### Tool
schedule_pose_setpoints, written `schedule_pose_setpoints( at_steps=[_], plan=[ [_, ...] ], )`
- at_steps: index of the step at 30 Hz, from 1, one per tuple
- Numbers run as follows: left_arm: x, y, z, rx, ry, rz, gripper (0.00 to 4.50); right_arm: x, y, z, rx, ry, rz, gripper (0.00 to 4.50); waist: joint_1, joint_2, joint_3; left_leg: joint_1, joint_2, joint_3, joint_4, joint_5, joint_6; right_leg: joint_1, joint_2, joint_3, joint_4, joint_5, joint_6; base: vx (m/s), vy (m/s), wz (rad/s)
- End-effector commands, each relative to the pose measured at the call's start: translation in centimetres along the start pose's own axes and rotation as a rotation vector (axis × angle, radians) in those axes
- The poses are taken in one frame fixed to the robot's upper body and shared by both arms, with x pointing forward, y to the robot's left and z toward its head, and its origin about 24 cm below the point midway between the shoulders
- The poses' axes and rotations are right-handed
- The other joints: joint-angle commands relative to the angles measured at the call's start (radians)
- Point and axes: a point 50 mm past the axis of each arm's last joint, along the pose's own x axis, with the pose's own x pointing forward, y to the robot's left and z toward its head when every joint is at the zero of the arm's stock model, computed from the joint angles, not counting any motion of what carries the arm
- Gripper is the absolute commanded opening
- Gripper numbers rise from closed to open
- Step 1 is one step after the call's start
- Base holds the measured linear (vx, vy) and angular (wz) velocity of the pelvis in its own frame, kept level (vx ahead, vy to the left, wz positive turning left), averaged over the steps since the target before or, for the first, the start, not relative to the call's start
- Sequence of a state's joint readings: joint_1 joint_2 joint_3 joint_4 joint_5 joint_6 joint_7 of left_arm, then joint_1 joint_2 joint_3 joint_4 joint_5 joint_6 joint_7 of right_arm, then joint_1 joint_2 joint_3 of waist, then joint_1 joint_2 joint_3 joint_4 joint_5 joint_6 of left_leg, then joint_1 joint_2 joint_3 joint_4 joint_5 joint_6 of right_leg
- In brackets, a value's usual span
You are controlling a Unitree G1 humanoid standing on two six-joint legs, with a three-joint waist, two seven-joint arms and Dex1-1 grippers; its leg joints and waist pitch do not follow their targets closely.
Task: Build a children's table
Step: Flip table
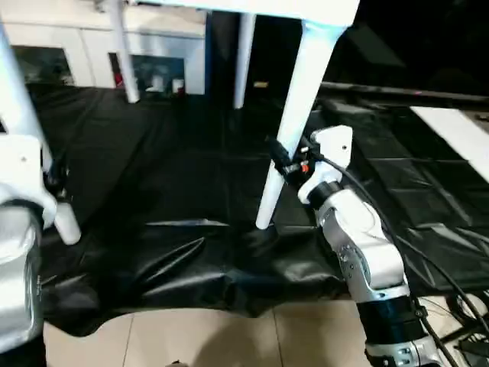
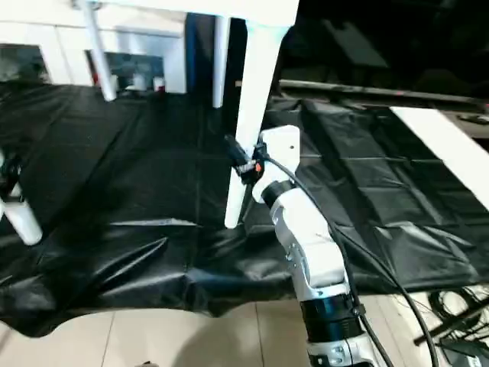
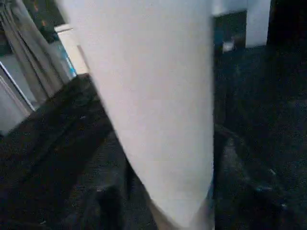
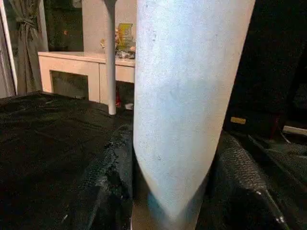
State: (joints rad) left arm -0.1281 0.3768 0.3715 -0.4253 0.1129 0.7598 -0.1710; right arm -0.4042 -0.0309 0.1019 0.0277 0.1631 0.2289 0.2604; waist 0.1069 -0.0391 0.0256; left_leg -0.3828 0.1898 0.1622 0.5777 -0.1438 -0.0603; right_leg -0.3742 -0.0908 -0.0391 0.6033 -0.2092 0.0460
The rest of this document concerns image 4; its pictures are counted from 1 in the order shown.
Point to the white plastic table leg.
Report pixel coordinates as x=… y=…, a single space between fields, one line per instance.
x=111 y=57
x=187 y=96

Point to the red bottle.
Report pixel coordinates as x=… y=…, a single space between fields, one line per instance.
x=118 y=100

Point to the yellow printed box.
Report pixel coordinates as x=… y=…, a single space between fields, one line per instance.
x=125 y=36

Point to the white cabinet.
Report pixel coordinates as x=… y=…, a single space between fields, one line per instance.
x=72 y=67

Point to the black mat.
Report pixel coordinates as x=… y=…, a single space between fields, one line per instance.
x=48 y=143

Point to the grey curtain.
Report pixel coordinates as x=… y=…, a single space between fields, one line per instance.
x=26 y=43

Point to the silver metal rail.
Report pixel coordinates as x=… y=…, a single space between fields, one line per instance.
x=295 y=129

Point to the gold label plate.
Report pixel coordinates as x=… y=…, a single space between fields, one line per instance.
x=238 y=120

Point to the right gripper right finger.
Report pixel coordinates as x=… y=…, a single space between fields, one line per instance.
x=240 y=187

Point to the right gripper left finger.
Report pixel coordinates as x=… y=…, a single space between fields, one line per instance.
x=105 y=191

